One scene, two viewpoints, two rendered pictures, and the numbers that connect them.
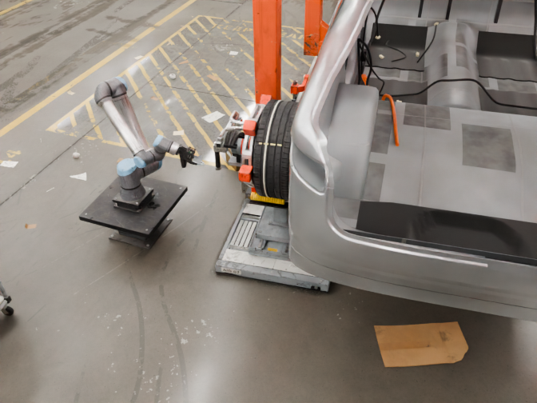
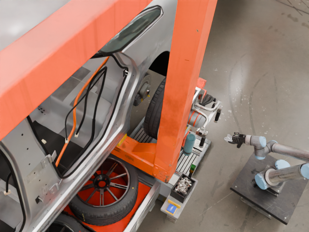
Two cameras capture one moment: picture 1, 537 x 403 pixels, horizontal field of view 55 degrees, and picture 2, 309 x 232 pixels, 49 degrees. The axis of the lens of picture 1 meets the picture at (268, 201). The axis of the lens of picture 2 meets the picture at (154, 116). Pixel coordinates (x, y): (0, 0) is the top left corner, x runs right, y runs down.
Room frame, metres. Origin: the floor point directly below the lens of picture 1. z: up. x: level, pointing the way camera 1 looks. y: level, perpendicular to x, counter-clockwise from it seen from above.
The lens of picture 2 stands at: (5.01, 0.12, 3.26)
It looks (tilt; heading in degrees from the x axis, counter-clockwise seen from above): 51 degrees down; 190
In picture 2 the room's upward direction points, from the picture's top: 7 degrees clockwise
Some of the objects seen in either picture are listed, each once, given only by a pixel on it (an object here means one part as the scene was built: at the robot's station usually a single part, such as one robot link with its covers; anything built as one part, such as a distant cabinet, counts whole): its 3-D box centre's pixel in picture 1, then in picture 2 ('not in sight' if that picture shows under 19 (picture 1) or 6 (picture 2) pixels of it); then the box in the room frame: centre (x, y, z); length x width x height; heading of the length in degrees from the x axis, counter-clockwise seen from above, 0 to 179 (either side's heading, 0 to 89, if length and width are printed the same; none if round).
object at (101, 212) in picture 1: (137, 215); (266, 189); (3.07, 1.03, 0.15); 0.60 x 0.60 x 0.30; 69
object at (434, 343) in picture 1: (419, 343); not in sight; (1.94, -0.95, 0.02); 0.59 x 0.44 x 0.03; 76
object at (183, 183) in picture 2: not in sight; (182, 188); (3.51, 0.19, 0.51); 0.20 x 0.14 x 0.13; 161
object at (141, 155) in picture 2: not in sight; (132, 146); (3.34, -0.33, 0.69); 0.52 x 0.17 x 0.35; 76
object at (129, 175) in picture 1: (129, 172); (279, 170); (3.08, 1.03, 0.56); 0.17 x 0.15 x 0.18; 136
